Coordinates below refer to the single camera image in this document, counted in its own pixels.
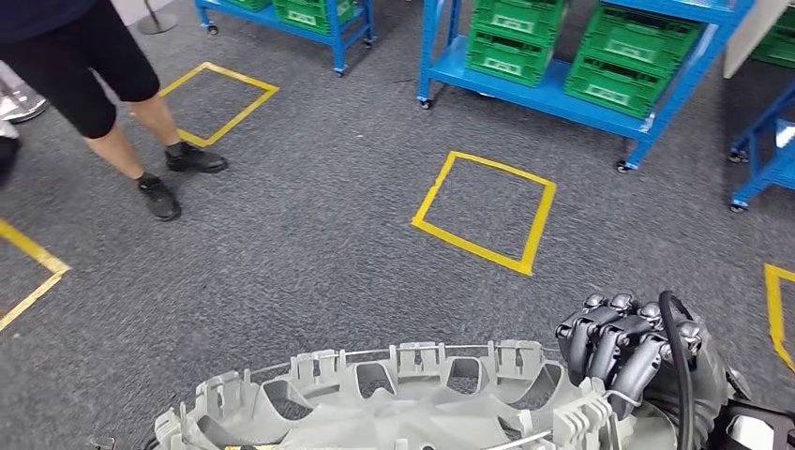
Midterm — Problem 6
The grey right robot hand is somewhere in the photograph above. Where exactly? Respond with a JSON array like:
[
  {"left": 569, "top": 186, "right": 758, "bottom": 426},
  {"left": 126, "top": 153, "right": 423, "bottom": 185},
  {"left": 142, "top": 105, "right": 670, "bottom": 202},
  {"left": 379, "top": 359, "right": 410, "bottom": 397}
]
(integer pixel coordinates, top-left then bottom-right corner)
[{"left": 554, "top": 292, "right": 727, "bottom": 422}]

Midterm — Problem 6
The silver plastic wheel cover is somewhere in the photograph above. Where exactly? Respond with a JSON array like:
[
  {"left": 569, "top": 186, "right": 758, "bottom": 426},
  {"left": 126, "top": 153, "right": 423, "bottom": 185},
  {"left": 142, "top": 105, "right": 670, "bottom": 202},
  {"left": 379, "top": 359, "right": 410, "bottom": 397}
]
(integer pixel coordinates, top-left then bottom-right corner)
[{"left": 152, "top": 339, "right": 680, "bottom": 450}]

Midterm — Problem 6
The blue wheeled shelf rack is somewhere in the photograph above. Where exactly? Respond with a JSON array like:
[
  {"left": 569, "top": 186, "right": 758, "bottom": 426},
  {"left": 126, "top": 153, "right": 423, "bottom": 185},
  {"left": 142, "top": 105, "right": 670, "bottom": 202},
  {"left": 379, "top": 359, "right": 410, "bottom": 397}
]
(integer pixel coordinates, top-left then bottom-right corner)
[
  {"left": 415, "top": 0, "right": 756, "bottom": 173},
  {"left": 727, "top": 81, "right": 795, "bottom": 215},
  {"left": 194, "top": 0, "right": 378, "bottom": 77}
]

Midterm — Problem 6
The green plastic crate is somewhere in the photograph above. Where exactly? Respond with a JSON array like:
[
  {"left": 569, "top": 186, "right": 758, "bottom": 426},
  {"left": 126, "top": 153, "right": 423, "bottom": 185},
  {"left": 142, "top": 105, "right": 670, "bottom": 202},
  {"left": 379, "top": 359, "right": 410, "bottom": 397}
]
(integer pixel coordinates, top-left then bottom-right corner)
[
  {"left": 470, "top": 0, "right": 566, "bottom": 48},
  {"left": 563, "top": 52, "right": 675, "bottom": 119},
  {"left": 273, "top": 0, "right": 355, "bottom": 37},
  {"left": 465, "top": 27, "right": 554, "bottom": 88},
  {"left": 580, "top": 3, "right": 706, "bottom": 76},
  {"left": 750, "top": 6, "right": 795, "bottom": 69}
]

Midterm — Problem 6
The white panel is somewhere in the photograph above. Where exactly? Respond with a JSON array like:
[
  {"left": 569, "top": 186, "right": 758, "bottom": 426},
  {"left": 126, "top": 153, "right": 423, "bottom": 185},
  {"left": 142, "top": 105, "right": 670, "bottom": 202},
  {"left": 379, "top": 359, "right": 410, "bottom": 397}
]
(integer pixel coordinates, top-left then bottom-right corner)
[{"left": 722, "top": 0, "right": 790, "bottom": 80}]

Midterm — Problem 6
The person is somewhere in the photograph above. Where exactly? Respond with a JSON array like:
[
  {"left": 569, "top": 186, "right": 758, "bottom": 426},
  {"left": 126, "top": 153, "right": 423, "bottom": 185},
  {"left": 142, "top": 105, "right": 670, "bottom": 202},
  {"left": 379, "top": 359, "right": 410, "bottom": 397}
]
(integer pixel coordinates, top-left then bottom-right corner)
[{"left": 0, "top": 0, "right": 230, "bottom": 223}]

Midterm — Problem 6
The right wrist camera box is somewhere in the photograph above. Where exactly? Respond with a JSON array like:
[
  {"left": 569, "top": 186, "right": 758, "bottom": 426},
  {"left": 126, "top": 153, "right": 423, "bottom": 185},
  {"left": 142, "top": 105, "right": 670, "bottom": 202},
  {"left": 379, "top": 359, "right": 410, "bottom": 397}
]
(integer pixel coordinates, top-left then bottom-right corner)
[{"left": 723, "top": 412, "right": 779, "bottom": 450}]

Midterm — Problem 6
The grey post base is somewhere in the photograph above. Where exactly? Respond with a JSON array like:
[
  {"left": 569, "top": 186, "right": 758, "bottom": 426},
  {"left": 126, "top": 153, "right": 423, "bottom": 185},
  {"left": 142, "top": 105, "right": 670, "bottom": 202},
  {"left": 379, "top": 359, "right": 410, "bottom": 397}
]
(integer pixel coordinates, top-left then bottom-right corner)
[{"left": 137, "top": 0, "right": 179, "bottom": 36}]

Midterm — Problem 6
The chrome post base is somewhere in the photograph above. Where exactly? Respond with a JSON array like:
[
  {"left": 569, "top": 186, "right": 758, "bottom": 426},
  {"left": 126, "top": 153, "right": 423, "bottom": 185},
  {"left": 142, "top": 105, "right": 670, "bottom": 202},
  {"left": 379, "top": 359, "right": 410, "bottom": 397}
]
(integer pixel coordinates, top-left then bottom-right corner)
[{"left": 0, "top": 62, "right": 50, "bottom": 124}]

